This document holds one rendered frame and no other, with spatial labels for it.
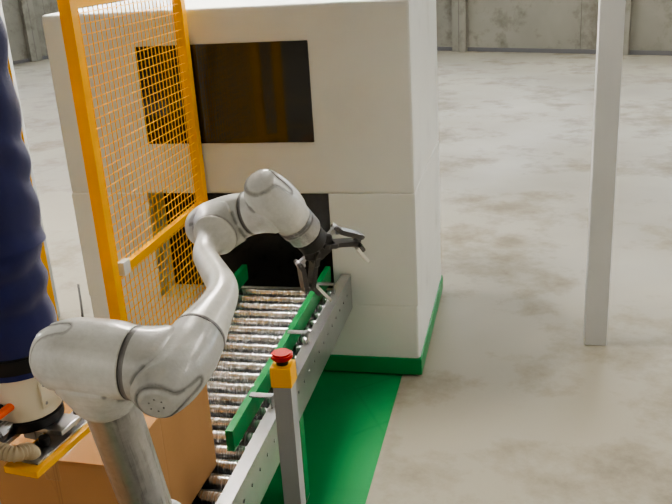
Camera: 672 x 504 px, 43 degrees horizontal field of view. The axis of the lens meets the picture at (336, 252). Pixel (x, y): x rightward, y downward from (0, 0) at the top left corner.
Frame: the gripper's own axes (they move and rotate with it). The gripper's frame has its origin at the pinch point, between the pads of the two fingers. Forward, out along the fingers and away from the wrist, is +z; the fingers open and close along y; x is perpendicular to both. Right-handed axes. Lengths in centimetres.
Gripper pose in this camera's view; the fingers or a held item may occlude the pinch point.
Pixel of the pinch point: (345, 276)
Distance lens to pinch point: 212.1
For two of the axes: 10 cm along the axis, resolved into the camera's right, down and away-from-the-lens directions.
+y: -7.1, 7.0, -0.4
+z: 4.7, 5.2, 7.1
